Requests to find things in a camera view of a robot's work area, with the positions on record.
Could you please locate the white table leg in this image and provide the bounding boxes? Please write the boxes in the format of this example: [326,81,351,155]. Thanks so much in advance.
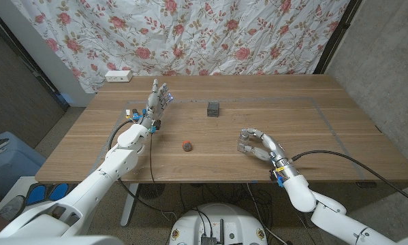
[120,182,140,227]

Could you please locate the dark grey block cube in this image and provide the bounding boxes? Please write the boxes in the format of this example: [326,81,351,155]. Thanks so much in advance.
[206,101,221,118]

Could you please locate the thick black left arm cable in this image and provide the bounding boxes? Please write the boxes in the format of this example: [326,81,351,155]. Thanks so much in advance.
[107,118,177,221]

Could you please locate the round black fan base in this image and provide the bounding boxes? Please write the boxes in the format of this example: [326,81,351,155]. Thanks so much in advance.
[138,183,166,200]

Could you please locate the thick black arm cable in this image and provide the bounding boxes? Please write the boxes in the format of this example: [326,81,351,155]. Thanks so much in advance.
[291,150,408,208]
[107,118,177,221]

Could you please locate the white power strip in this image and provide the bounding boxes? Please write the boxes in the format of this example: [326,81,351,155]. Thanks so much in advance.
[104,69,134,83]

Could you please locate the clear glass salt shaker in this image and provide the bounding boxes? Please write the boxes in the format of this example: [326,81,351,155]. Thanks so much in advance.
[236,128,256,153]

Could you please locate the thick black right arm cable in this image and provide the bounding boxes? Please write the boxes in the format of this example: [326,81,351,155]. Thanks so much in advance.
[291,150,408,208]

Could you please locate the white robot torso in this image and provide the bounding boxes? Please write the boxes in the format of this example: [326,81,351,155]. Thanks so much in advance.
[169,203,268,245]

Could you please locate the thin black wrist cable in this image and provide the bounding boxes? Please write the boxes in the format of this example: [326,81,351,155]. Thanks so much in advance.
[148,131,157,186]

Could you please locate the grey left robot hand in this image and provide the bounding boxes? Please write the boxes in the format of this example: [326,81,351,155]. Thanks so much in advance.
[144,78,174,133]

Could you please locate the blue black shoes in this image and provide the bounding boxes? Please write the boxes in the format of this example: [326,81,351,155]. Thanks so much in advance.
[26,182,70,206]

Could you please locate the black cable tangle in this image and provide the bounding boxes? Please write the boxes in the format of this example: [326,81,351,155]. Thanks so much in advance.
[179,183,274,235]

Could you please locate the blue plastic bin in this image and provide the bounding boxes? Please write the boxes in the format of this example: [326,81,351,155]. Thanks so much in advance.
[0,131,47,198]

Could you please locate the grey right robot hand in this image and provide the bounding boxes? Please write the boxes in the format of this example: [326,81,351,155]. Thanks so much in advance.
[236,128,287,165]

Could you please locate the floral backdrop cloth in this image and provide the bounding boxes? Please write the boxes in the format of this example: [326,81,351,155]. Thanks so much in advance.
[11,0,351,93]

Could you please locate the black backdrop stand pole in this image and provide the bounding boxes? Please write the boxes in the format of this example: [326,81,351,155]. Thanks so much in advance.
[313,0,363,75]

